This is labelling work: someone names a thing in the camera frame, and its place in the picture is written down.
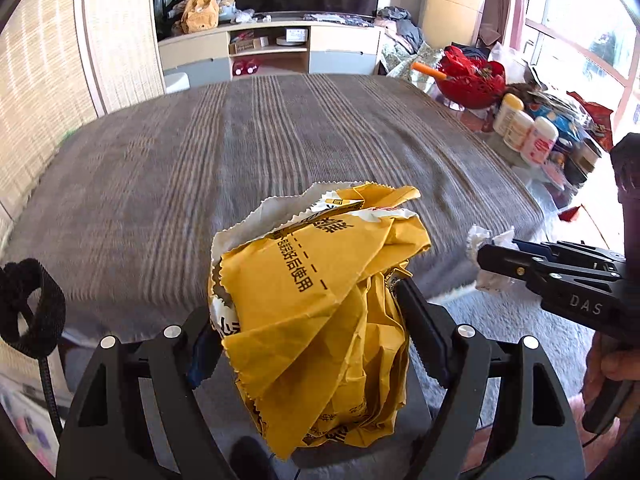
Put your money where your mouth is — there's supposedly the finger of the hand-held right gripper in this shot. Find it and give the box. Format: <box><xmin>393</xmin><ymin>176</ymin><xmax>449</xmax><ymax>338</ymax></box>
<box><xmin>476</xmin><ymin>243</ymin><xmax>552</xmax><ymax>287</ymax></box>
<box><xmin>512</xmin><ymin>238</ymin><xmax>627</xmax><ymax>262</ymax></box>

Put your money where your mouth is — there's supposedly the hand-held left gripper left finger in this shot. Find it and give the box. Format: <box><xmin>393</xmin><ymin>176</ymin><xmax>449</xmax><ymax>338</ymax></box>
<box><xmin>57</xmin><ymin>305</ymin><xmax>224</xmax><ymax>480</ymax></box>

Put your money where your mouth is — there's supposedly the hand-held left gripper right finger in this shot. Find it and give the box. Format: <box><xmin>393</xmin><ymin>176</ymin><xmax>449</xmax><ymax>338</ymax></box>
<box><xmin>395</xmin><ymin>277</ymin><xmax>586</xmax><ymax>480</ymax></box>

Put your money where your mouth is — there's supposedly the white paper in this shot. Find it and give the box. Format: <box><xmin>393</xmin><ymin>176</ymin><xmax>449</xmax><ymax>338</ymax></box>
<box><xmin>465</xmin><ymin>224</ymin><xmax>522</xmax><ymax>293</ymax></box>

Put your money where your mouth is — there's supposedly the yellow paper bag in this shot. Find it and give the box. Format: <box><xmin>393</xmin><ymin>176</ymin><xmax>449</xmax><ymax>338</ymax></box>
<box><xmin>207</xmin><ymin>182</ymin><xmax>432</xmax><ymax>461</ymax></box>

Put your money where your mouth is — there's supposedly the person's right hand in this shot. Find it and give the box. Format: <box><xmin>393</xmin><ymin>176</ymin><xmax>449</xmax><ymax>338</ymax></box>
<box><xmin>582</xmin><ymin>330</ymin><xmax>640</xmax><ymax>411</ymax></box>

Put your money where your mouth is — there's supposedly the dark jar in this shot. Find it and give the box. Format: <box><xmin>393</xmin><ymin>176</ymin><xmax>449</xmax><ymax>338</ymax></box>
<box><xmin>565</xmin><ymin>137</ymin><xmax>603</xmax><ymax>186</ymax></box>

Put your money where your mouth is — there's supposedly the white bottle with pink label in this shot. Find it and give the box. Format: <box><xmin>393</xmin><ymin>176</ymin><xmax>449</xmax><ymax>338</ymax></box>
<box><xmin>520</xmin><ymin>116</ymin><xmax>560</xmax><ymax>167</ymax></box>

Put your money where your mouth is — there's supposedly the blue snack bag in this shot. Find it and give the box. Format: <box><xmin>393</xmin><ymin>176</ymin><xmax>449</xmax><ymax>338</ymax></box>
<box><xmin>530</xmin><ymin>102</ymin><xmax>581</xmax><ymax>143</ymax></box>

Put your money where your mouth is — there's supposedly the red snack bag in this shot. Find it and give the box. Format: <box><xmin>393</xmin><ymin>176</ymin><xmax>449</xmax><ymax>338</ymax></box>
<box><xmin>567</xmin><ymin>91</ymin><xmax>615</xmax><ymax>153</ymax></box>

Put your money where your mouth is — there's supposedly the red openwork bowl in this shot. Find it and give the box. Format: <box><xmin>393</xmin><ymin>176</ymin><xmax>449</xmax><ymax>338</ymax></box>
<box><xmin>436</xmin><ymin>46</ymin><xmax>507</xmax><ymax>110</ymax></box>

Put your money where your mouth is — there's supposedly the orange stick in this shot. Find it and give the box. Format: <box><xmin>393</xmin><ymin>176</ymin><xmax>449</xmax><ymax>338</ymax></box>
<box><xmin>411</xmin><ymin>62</ymin><xmax>449</xmax><ymax>81</ymax></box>

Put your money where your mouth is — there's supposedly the grey plaid blanket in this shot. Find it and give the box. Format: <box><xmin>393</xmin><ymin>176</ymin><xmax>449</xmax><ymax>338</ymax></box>
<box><xmin>0</xmin><ymin>74</ymin><xmax>558</xmax><ymax>348</ymax></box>

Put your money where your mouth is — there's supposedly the floral cloth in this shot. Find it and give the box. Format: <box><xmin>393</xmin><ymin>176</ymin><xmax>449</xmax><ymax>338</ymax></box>
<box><xmin>381</xmin><ymin>42</ymin><xmax>447</xmax><ymax>94</ymax></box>

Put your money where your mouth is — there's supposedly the pink curtain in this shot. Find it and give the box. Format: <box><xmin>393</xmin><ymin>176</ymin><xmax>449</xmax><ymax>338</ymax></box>
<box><xmin>487</xmin><ymin>0</ymin><xmax>537</xmax><ymax>61</ymax></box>

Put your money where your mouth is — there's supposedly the pile of clothes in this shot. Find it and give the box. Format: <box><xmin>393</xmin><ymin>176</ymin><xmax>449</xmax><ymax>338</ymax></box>
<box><xmin>375</xmin><ymin>6</ymin><xmax>427</xmax><ymax>53</ymax></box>

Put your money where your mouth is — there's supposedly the beige standing air conditioner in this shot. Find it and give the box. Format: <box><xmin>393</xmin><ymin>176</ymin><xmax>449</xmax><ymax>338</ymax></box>
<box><xmin>422</xmin><ymin>0</ymin><xmax>494</xmax><ymax>49</ymax></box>

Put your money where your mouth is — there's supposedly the beige and grey TV cabinet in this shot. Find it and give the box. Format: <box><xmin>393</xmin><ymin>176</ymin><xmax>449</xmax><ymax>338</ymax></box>
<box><xmin>157</xmin><ymin>22</ymin><xmax>384</xmax><ymax>89</ymax></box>

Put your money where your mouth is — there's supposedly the rattan folding screen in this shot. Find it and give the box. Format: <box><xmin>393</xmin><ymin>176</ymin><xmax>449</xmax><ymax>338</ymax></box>
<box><xmin>0</xmin><ymin>0</ymin><xmax>167</xmax><ymax>243</ymax></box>

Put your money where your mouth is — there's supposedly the yellow plush toy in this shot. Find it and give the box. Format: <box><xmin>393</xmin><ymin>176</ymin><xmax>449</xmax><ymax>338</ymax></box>
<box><xmin>179</xmin><ymin>0</ymin><xmax>221</xmax><ymax>35</ymax></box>

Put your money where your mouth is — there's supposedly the black braided cable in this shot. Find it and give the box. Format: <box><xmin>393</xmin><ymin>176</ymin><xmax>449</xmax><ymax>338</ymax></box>
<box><xmin>37</xmin><ymin>354</ymin><xmax>65</xmax><ymax>438</ymax></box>

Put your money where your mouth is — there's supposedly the black velcro strap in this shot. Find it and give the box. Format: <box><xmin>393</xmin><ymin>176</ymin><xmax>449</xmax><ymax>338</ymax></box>
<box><xmin>0</xmin><ymin>258</ymin><xmax>67</xmax><ymax>359</ymax></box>

